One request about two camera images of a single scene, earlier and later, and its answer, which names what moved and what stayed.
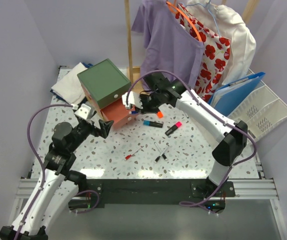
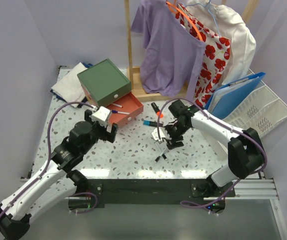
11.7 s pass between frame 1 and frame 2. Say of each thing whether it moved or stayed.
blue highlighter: stayed
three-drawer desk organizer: moved
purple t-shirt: stayed
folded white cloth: stayed
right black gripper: moved
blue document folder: stayed
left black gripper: moved
